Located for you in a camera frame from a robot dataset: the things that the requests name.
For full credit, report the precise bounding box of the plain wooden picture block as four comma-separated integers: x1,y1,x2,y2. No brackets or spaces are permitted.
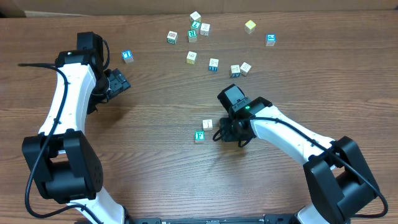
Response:
202,119,213,131

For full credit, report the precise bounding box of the green F letter block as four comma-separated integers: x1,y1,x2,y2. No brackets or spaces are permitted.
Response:
195,131,205,143

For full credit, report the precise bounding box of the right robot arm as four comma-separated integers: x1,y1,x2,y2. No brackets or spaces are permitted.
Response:
213,84,388,223

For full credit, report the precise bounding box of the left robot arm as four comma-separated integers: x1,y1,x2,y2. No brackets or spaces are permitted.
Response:
22,32,133,223

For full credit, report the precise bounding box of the blue top letter block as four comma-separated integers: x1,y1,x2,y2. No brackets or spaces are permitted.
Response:
122,50,134,63

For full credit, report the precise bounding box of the blue bottom wooden block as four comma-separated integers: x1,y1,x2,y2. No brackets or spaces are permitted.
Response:
230,65,241,78

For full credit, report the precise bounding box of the plain tilted wooden block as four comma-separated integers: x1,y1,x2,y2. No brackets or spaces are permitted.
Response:
240,62,252,77

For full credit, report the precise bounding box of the blue side wooden block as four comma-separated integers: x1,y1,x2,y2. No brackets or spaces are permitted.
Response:
208,58,219,72

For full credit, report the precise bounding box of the green side B block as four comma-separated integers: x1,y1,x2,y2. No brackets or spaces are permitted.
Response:
167,30,178,45

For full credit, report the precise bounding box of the yellow side wooden block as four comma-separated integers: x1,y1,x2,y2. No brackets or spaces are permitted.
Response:
186,51,197,65

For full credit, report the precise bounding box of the green R letter block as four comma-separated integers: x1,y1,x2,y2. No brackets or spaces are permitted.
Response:
187,30,197,43

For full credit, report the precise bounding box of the blue P letter block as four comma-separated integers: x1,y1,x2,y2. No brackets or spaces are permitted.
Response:
266,34,276,47

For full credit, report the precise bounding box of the green L letter block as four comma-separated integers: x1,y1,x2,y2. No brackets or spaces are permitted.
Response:
190,21,201,32

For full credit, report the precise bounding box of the yellow top block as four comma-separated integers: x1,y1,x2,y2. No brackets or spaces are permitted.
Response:
244,20,256,34

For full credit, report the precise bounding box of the top plain wooden block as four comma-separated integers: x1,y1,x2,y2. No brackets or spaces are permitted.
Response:
190,11,201,22

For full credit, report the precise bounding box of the wooden X block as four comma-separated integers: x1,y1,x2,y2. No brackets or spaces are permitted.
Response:
200,23,210,36

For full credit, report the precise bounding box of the cardboard strip at back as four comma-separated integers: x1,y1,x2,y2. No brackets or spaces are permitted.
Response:
1,0,397,17

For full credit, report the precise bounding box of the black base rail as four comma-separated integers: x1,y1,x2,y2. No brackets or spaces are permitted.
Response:
74,213,351,224

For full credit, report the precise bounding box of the left black cable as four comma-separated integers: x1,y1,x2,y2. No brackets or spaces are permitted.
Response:
18,39,111,224

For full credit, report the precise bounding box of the black cable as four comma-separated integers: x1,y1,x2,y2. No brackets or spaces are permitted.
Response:
212,116,389,218
18,39,111,224

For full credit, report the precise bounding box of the right black cable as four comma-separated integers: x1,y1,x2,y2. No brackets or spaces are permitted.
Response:
212,116,389,218

